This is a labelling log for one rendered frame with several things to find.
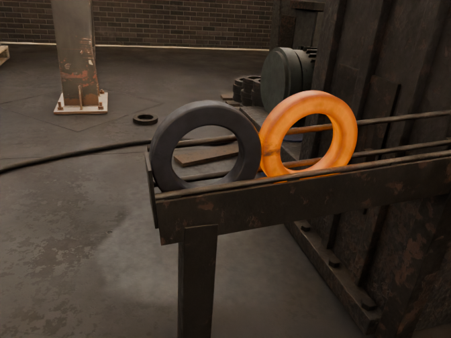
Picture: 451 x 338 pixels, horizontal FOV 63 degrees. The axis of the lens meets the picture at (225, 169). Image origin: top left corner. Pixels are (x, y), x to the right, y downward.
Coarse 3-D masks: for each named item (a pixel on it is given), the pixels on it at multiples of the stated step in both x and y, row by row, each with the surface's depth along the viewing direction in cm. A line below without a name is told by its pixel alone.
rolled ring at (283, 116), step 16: (304, 96) 60; (320, 96) 60; (272, 112) 62; (288, 112) 60; (304, 112) 61; (320, 112) 62; (336, 112) 63; (352, 112) 64; (272, 128) 60; (288, 128) 61; (336, 128) 66; (352, 128) 65; (272, 144) 62; (336, 144) 67; (352, 144) 67; (272, 160) 63; (320, 160) 70; (336, 160) 67
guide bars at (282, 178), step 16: (384, 160) 68; (400, 160) 68; (416, 160) 70; (272, 176) 63; (288, 176) 63; (304, 176) 64; (160, 192) 58; (176, 192) 58; (192, 192) 59; (208, 192) 60
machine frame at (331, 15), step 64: (384, 0) 100; (448, 0) 83; (320, 64) 138; (384, 64) 105; (448, 64) 85; (384, 128) 105; (320, 256) 135; (384, 256) 110; (448, 256) 102; (448, 320) 118
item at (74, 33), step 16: (64, 0) 258; (80, 0) 260; (64, 16) 262; (80, 16) 265; (64, 32) 267; (80, 32) 269; (64, 48) 271; (80, 48) 274; (64, 64) 276; (80, 64) 279; (64, 80) 281; (80, 80) 284; (96, 80) 287; (64, 96) 286; (80, 96) 283; (96, 96) 292; (64, 112) 279; (80, 112) 282; (96, 112) 285
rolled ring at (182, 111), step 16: (176, 112) 56; (192, 112) 55; (208, 112) 56; (224, 112) 57; (240, 112) 59; (160, 128) 56; (176, 128) 56; (192, 128) 56; (240, 128) 59; (160, 144) 56; (176, 144) 57; (240, 144) 61; (256, 144) 61; (160, 160) 57; (240, 160) 63; (256, 160) 62; (160, 176) 58; (176, 176) 60; (224, 176) 65; (240, 176) 63
